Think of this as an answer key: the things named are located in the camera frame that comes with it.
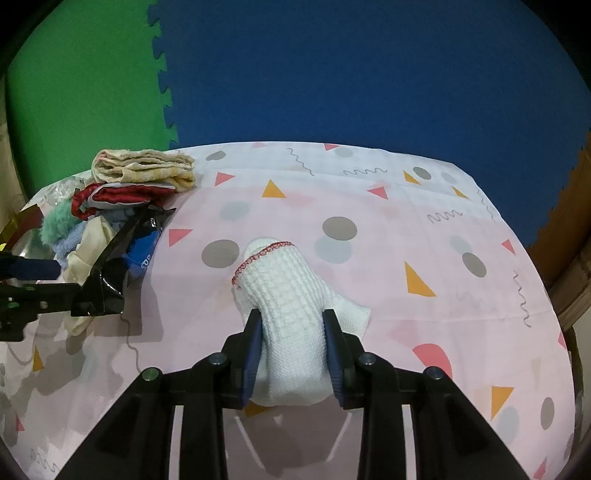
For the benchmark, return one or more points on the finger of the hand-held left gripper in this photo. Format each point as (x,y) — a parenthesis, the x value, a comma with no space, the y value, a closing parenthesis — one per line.
(32,267)
(104,286)

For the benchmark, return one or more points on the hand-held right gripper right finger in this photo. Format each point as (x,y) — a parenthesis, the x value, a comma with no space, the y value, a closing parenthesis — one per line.
(333,364)

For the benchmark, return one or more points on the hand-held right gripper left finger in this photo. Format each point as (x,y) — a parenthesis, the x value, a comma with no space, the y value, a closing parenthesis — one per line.
(252,364)

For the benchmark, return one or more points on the white waffle cloth red trim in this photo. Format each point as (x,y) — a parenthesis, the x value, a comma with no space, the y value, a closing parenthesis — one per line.
(291,300)

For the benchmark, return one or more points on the pastel striped dotted towel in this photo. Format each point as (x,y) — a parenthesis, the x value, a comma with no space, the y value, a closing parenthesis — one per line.
(138,166)

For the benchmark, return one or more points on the light blue sock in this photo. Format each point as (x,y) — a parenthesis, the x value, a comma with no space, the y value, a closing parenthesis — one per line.
(68,244)

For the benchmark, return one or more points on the cream cloth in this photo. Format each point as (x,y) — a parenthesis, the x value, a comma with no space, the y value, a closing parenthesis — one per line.
(92,240)

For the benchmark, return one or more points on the red gold-lined box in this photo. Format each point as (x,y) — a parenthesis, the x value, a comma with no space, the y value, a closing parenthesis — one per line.
(23,220)

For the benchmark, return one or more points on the teal fluffy cloth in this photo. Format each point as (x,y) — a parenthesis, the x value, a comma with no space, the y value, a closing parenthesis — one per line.
(57,224)

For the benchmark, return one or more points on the clear plastic bag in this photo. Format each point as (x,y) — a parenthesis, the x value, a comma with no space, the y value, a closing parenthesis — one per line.
(55,191)

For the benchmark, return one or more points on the green foam mat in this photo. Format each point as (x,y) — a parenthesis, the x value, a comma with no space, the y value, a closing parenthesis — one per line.
(92,78)

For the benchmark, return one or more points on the brown foam mat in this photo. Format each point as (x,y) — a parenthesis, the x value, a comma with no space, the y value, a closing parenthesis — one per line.
(561,221)

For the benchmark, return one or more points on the blue foam mat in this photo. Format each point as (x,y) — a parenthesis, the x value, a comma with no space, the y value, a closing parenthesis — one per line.
(369,74)

